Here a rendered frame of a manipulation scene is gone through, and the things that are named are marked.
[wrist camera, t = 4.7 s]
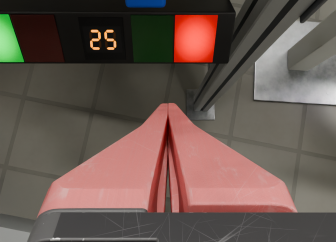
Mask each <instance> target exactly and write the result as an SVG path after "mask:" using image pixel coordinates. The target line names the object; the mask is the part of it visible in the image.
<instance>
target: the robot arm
mask: <svg viewBox="0 0 336 242"><path fill-rule="evenodd" d="M167 177H169V193H170V210H171V212H165V210H166V194H167ZM27 242H336V212H297V209H296V207H295V204H294V202H293V199H292V197H291V195H290V192H289V190H288V188H287V186H286V184H285V183H284V182H283V181H282V180H281V179H279V178H277V177H276V176H274V175H273V174H271V173H270V172H268V171H266V170H265V169H263V168H262V167H260V166H258V165H257V164H255V163H254V162H252V161H251V160H249V159H247V158H246V157H244V156H243V155H241V154H239V153H238V152H236V151H235V150H233V149H232V148H230V147H228V146H227V145H225V144H224V143H222V142H221V141H219V140H217V139H216V138H214V137H213V136H211V135H209V134H208V133H206V132H205V131H203V130H202V129H200V128H198V127H197V126H196V125H194V124H193V123H192V122H191V121H190V119H189V118H188V117H187V116H186V115H185V114H184V113H183V112H182V110H181V109H180V108H179V107H178V106H177V105H176V104H175V103H168V104H167V103H162V104H160V105H159V106H158V107H157V109H156V110H155V111H154V112H153V113H152V114H151V115H150V117H149V118H148V119H147V120H146V121H145V122H144V123H143V124H142V125H141V126H140V127H138V128H137V129H135V130H134V131H132V132H131V133H129V134H127V135H126V136H124V137H123V138H121V139H120V140H118V141H116V142H115V143H113V144H112V145H110V146H109V147H107V148H105V149H104V150H102V151H101V152H99V153H98V154H96V155H94V156H93V157H91V158H90V159H88V160H87V161H85V162H83V163H82V164H80V165H79V166H77V167H76V168H74V169H72V170H71V171H69V172H68V173H66V174H65V175H63V176H61V177H60V178H58V179H57V180H55V181H54V182H53V183H52V184H51V186H50V187H49V189H48V191H47V193H46V196H45V198H44V201H43V203H42V206H41V208H40V210H39V213H38V215H37V218H36V220H35V223H34V225H33V228H32V230H31V232H30V235H29V237H28V240H27Z"/></svg>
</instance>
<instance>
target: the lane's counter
mask: <svg viewBox="0 0 336 242"><path fill-rule="evenodd" d="M78 23H79V28H80V34H81V39H82V45H83V50H84V55H85V60H126V50H125V38H124V27H123V18H122V17H78Z"/></svg>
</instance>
